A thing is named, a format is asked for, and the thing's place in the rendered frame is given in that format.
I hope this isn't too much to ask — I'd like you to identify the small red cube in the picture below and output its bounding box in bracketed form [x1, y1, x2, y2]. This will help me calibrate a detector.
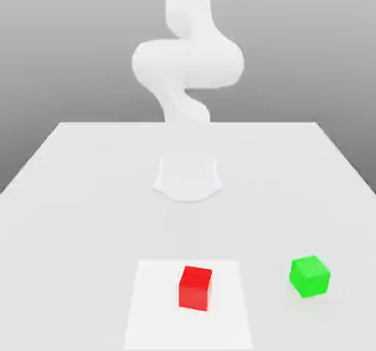
[178, 264, 213, 312]

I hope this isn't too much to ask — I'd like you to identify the small green cube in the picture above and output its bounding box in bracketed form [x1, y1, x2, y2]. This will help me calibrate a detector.
[289, 254, 332, 300]

